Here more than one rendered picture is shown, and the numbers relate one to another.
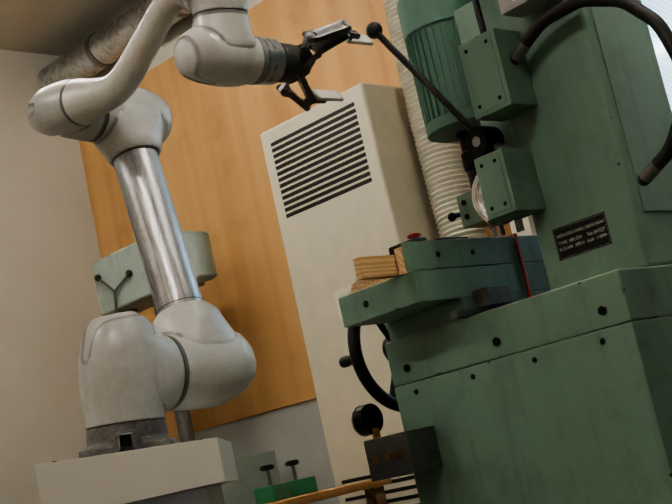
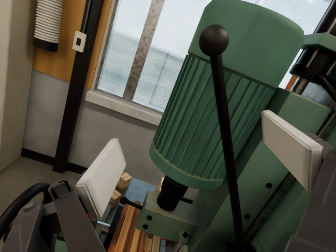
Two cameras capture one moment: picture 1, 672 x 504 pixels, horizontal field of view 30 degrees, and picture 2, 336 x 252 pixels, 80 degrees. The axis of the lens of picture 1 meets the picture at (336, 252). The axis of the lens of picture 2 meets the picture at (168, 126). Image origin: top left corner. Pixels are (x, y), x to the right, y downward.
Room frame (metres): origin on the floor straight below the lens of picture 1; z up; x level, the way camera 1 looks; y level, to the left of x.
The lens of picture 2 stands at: (2.33, 0.03, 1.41)
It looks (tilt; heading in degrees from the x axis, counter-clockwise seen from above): 20 degrees down; 309
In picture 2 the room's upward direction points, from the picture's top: 22 degrees clockwise
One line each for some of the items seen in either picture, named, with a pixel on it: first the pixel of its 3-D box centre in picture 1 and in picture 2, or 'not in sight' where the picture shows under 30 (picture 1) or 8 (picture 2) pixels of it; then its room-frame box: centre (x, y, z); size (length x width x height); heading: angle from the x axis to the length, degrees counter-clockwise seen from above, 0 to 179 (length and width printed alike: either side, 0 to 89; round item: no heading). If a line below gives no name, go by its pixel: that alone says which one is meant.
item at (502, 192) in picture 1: (509, 184); not in sight; (2.29, -0.34, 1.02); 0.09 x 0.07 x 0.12; 134
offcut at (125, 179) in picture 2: not in sight; (123, 181); (2.78, -0.39, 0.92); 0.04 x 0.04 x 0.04; 13
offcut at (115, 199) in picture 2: not in sight; (112, 199); (2.71, -0.32, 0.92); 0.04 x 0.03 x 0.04; 110
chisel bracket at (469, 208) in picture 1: (495, 205); (167, 219); (2.52, -0.34, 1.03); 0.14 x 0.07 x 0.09; 44
